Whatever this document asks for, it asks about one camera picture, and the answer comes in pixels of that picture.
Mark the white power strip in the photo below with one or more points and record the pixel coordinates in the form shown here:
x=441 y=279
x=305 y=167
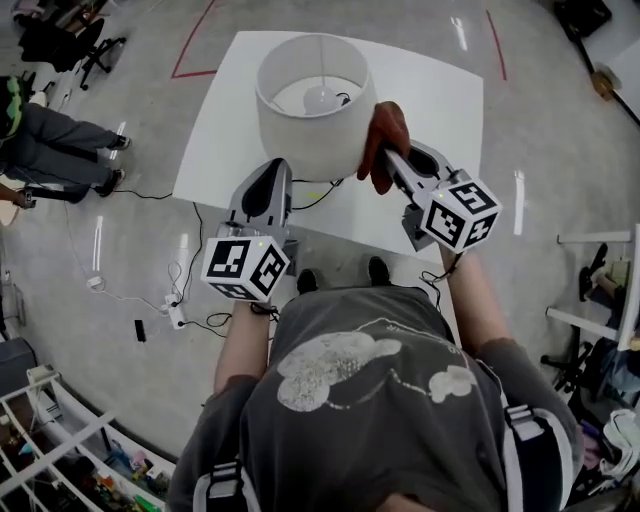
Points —
x=176 y=312

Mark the person's left black shoe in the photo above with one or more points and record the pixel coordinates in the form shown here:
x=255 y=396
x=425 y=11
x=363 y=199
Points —
x=307 y=281

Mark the white table lamp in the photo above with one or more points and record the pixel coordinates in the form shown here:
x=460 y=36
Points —
x=310 y=135

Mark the person's left forearm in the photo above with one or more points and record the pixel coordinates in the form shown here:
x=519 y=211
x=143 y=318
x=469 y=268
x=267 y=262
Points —
x=242 y=345

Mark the white bag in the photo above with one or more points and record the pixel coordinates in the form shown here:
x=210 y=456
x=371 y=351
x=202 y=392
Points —
x=620 y=440

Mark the white shelf rack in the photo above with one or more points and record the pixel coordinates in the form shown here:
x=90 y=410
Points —
x=85 y=431

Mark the person's black shoe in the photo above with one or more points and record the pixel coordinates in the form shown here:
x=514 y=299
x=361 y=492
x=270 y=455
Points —
x=307 y=281
x=378 y=271

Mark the person's right black shoe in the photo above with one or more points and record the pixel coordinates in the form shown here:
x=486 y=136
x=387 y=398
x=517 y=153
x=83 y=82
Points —
x=378 y=271

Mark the small black flat device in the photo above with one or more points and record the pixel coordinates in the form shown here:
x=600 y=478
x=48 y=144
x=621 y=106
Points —
x=140 y=331

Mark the white side table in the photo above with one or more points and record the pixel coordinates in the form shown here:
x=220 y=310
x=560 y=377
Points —
x=580 y=322

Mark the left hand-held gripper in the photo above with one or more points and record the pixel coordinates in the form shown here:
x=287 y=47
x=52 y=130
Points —
x=230 y=260

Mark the black office chair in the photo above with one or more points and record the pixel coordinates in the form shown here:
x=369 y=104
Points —
x=575 y=365
x=75 y=45

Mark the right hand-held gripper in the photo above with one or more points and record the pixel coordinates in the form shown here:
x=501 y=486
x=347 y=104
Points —
x=457 y=215

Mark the person's right forearm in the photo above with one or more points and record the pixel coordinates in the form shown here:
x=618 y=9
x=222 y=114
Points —
x=470 y=300

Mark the grey bin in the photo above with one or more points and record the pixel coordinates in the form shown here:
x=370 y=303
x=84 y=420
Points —
x=15 y=357

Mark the dark red cloth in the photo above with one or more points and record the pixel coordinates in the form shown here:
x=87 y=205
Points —
x=387 y=125

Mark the black pole brass head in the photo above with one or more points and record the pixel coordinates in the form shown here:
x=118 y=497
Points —
x=602 y=82

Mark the person's grey printed shirt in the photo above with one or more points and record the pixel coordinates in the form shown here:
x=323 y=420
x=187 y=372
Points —
x=360 y=440

